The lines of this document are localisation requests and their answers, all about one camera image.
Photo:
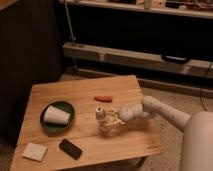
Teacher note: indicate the white rounded gripper body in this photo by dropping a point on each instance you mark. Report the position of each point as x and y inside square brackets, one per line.
[130, 112]

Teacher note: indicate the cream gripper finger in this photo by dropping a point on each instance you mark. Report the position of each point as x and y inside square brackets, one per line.
[112, 124]
[112, 111]

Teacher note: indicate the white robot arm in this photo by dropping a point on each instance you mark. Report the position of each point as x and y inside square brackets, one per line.
[197, 144]

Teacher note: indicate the orange carrot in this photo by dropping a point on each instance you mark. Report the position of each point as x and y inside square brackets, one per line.
[104, 98]

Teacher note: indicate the wooden low table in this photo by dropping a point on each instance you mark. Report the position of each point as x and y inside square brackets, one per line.
[138, 140]

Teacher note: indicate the black smartphone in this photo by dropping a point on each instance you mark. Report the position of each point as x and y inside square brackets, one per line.
[70, 149]

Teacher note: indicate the dark green plate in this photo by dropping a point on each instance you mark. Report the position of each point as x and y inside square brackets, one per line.
[56, 128]

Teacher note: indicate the white paper cup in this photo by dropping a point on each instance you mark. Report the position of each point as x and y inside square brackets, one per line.
[55, 115]

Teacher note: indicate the black object on shelf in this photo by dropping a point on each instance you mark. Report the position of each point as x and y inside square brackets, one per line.
[176, 60]

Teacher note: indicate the long wooden shelf bench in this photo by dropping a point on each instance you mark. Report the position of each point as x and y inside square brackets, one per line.
[135, 59]

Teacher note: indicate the white square sponge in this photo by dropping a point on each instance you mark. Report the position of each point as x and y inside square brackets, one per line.
[34, 151]

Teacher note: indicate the upper wooden shelf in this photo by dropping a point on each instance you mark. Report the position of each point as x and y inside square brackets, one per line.
[128, 7]

